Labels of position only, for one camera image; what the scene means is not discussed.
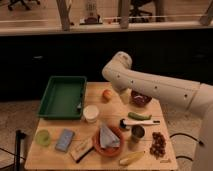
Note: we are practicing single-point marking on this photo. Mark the green plastic tray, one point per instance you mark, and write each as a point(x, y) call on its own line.
point(61, 97)

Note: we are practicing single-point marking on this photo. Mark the metal cup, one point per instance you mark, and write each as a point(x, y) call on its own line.
point(137, 133)

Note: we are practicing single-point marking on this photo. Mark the dark red bowl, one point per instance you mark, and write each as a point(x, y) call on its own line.
point(139, 99)

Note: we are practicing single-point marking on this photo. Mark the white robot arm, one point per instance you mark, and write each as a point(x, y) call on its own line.
point(194, 96)

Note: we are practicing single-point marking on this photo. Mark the small grey object in tray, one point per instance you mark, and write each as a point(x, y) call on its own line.
point(79, 106)

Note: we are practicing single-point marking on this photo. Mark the black office chair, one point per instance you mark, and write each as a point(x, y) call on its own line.
point(12, 2)
point(138, 15)

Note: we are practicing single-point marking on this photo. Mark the black stand pole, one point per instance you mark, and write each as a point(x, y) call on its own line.
point(18, 138)

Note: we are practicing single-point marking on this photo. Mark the bunch of dark grapes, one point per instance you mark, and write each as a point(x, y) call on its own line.
point(158, 145)

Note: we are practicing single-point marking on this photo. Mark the white handled brush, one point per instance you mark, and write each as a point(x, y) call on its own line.
point(124, 123)

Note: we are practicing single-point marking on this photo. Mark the black office chair left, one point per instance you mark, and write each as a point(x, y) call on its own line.
point(12, 2)

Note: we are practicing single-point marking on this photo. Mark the orange plate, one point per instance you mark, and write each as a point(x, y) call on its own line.
point(110, 151)

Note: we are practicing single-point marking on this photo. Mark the green plastic cup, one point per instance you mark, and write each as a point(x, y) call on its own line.
point(43, 138)

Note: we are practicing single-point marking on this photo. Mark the grey folded cloth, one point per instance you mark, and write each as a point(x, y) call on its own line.
point(108, 138)

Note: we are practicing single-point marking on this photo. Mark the white paper cup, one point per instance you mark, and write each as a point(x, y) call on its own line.
point(91, 113)

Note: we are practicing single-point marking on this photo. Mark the green cucumber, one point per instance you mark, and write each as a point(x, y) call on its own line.
point(139, 117)

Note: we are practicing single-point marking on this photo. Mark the wooden block eraser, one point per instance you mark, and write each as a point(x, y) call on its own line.
point(82, 149)

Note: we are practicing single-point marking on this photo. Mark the orange apple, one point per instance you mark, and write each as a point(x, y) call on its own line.
point(107, 94)

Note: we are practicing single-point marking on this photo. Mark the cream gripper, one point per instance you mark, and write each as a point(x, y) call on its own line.
point(123, 95)

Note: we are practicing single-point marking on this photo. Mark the blue sponge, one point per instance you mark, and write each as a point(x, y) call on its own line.
point(64, 140)

